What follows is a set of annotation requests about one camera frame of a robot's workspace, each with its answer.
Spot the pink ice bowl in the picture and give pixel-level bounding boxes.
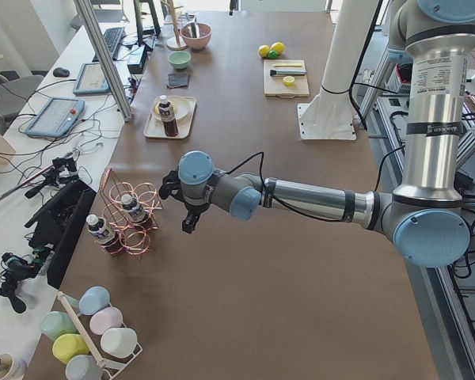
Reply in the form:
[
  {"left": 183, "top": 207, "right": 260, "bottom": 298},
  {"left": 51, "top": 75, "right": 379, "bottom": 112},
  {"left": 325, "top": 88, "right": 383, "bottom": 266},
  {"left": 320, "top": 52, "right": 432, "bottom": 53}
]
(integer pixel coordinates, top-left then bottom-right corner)
[{"left": 180, "top": 22, "right": 212, "bottom": 50}]

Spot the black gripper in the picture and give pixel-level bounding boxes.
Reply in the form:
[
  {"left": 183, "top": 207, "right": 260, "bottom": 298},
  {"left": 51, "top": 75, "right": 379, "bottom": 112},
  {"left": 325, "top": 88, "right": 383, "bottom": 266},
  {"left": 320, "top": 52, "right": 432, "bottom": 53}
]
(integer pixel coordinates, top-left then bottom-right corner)
[{"left": 158, "top": 169, "right": 206, "bottom": 234}]

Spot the blue cup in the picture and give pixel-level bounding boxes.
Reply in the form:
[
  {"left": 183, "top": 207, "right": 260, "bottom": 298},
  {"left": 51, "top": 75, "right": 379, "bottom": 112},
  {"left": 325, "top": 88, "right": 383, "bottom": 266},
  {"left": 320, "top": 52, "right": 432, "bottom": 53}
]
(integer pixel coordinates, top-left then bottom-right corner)
[{"left": 78, "top": 286, "right": 110, "bottom": 316}]

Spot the whole yellow lemon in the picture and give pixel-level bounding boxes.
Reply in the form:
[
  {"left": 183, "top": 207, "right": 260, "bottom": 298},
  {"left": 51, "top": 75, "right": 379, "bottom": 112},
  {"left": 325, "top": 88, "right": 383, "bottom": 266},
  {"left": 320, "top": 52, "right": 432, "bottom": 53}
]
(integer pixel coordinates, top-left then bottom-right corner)
[{"left": 258, "top": 44, "right": 270, "bottom": 58}]

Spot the grey folded cloth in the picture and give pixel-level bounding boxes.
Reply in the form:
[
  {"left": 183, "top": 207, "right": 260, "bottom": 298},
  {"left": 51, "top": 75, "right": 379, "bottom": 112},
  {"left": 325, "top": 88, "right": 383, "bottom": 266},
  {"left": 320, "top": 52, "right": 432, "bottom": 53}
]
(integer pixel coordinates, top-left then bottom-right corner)
[{"left": 166, "top": 72, "right": 190, "bottom": 89}]

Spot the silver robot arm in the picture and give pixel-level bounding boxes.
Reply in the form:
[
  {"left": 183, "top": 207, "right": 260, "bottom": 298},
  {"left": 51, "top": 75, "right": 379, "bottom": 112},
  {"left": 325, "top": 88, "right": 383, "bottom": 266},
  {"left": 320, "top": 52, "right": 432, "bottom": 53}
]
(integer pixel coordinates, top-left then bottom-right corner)
[{"left": 159, "top": 1, "right": 475, "bottom": 268}]

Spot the glazed donut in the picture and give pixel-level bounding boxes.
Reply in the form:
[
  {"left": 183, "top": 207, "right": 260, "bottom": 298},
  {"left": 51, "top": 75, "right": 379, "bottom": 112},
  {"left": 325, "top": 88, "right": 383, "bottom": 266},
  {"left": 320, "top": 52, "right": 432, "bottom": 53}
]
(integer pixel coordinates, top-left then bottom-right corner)
[{"left": 154, "top": 101, "right": 177, "bottom": 117}]

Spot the dark drink bottle on tray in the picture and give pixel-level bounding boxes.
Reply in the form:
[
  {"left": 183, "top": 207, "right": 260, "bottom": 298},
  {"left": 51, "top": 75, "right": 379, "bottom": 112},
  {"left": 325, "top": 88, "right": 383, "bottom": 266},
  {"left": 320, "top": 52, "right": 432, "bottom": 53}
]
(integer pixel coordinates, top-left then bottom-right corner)
[{"left": 158, "top": 95, "right": 178, "bottom": 137}]

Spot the steel ice scoop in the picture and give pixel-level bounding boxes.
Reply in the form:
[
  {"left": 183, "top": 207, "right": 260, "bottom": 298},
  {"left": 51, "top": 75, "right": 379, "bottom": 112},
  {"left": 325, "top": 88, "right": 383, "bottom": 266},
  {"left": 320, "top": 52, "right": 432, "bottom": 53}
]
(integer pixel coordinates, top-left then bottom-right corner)
[{"left": 185, "top": 21, "right": 200, "bottom": 39}]

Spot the green bowl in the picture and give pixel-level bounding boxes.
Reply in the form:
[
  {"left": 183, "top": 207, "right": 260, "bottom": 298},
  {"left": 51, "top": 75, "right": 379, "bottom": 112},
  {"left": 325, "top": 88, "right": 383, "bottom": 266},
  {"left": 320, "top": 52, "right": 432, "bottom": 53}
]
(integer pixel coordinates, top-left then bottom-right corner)
[{"left": 168, "top": 51, "right": 192, "bottom": 70}]

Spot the white plate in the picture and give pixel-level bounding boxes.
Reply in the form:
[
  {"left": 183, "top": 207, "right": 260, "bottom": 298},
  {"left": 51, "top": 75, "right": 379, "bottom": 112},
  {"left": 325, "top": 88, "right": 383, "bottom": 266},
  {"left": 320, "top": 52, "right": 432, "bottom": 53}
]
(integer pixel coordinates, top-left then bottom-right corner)
[{"left": 152, "top": 95, "right": 191, "bottom": 121}]

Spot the green lime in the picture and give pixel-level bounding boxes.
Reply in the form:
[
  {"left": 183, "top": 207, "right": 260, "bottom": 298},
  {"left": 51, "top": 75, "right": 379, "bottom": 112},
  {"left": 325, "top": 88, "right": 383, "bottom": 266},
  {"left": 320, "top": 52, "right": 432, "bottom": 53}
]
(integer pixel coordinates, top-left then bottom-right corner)
[{"left": 268, "top": 50, "right": 279, "bottom": 59}]

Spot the green cup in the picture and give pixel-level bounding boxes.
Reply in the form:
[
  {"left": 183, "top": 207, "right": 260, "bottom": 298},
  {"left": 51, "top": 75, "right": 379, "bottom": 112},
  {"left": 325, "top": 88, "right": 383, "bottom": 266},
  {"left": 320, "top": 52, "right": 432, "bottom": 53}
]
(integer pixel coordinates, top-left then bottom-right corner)
[{"left": 40, "top": 311, "right": 77, "bottom": 341}]

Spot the grey cup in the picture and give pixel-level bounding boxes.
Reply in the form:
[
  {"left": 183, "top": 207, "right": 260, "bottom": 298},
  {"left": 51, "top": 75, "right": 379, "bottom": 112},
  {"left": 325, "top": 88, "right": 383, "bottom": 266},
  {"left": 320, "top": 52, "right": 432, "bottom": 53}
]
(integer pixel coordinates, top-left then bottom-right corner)
[{"left": 65, "top": 355, "right": 103, "bottom": 380}]

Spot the black keyboard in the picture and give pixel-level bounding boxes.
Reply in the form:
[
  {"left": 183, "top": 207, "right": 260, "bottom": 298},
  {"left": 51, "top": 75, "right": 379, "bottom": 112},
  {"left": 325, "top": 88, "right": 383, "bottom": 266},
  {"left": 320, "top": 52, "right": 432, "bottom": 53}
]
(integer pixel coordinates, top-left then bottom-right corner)
[{"left": 103, "top": 27, "right": 125, "bottom": 61}]

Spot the bottle in rack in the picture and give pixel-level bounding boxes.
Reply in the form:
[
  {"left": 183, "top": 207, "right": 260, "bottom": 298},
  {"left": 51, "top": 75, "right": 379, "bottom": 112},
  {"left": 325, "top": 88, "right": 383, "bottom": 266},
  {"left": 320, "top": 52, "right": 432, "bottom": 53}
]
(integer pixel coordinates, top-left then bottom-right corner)
[
  {"left": 120, "top": 193, "right": 147, "bottom": 224},
  {"left": 86, "top": 214, "right": 124, "bottom": 256}
]

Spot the yellow cup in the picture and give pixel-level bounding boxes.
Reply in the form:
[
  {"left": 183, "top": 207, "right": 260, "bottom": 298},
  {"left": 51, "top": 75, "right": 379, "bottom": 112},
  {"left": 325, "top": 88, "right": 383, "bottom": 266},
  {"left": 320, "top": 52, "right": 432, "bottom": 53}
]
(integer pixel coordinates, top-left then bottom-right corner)
[{"left": 51, "top": 333, "right": 89, "bottom": 364}]

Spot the copper wire bottle rack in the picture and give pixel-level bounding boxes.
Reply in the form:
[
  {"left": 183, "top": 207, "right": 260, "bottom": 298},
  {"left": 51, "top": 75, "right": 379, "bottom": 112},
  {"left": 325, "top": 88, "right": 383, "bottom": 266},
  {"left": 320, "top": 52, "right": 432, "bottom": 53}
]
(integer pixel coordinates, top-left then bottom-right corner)
[{"left": 98, "top": 167, "right": 162, "bottom": 259}]

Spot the yellow plastic knife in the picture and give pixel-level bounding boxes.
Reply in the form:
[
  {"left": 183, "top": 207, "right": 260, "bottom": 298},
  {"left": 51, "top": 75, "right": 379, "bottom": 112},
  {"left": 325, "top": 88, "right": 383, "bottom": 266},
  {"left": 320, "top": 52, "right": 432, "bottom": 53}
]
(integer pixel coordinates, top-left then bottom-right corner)
[{"left": 273, "top": 62, "right": 302, "bottom": 67}]

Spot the steel muddler black tip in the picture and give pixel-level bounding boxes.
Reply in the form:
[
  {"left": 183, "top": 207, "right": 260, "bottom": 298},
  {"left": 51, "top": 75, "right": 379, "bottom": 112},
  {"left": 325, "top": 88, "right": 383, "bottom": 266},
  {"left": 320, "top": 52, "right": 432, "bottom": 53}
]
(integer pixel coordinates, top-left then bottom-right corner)
[{"left": 269, "top": 69, "right": 306, "bottom": 77}]

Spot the aluminium frame post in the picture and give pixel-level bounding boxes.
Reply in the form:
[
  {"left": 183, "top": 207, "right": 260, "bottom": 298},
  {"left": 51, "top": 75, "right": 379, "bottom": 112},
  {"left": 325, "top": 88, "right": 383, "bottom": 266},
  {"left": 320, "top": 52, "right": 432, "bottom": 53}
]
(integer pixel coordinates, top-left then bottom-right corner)
[{"left": 74, "top": 0, "right": 133, "bottom": 122}]

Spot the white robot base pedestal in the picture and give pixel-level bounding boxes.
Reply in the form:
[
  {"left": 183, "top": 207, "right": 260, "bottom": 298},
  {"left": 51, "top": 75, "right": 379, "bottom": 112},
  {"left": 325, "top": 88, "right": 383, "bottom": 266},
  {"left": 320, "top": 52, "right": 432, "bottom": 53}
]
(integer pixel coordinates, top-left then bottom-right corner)
[{"left": 298, "top": 0, "right": 382, "bottom": 141}]

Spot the cream rabbit tray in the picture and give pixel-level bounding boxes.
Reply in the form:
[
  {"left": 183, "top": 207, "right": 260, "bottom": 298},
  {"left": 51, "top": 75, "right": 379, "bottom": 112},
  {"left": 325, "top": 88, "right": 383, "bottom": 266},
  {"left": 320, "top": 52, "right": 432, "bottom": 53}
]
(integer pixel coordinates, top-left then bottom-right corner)
[{"left": 143, "top": 96, "right": 196, "bottom": 139}]

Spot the pink cup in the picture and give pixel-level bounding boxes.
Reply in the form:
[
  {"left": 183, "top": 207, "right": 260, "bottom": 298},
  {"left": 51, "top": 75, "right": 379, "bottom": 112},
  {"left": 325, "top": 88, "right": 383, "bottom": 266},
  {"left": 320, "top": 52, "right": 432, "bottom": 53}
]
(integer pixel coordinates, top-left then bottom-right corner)
[{"left": 89, "top": 306, "right": 123, "bottom": 336}]

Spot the black computer mouse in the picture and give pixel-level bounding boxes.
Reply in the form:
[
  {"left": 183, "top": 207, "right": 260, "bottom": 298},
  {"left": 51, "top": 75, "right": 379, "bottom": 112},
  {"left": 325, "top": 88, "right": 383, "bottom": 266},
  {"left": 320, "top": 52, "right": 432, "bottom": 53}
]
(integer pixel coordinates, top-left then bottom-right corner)
[{"left": 52, "top": 67, "right": 70, "bottom": 78}]

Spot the half lemon slice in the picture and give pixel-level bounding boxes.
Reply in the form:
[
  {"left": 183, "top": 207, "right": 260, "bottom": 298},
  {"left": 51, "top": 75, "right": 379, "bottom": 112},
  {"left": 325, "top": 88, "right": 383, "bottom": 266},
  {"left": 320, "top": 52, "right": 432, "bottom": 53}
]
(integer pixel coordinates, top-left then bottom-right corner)
[{"left": 282, "top": 76, "right": 295, "bottom": 86}]

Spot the wooden mug tree stand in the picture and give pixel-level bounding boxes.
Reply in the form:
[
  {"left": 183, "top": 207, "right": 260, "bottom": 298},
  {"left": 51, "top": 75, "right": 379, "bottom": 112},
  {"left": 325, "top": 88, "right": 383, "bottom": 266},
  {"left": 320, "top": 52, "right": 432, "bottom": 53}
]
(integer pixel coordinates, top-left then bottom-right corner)
[{"left": 161, "top": 0, "right": 191, "bottom": 51}]

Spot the blue teach pendant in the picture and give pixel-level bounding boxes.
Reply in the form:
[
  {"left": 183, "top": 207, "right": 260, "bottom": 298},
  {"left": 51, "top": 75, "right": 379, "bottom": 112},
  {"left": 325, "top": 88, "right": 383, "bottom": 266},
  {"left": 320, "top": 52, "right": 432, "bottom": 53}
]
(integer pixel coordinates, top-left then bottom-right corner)
[
  {"left": 72, "top": 63, "right": 110, "bottom": 96},
  {"left": 25, "top": 97, "right": 86, "bottom": 139}
]

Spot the white cup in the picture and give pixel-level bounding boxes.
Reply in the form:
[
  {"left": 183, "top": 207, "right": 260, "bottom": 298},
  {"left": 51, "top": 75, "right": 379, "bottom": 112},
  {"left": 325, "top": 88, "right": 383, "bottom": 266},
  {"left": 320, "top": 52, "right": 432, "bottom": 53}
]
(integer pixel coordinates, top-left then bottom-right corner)
[{"left": 101, "top": 327, "right": 138, "bottom": 359}]

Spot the wooden cutting board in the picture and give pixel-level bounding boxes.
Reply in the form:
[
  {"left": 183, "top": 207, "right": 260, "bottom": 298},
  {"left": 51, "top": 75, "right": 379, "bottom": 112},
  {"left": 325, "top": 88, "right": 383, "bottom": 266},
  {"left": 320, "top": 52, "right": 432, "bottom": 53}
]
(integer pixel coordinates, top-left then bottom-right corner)
[{"left": 263, "top": 59, "right": 310, "bottom": 97}]

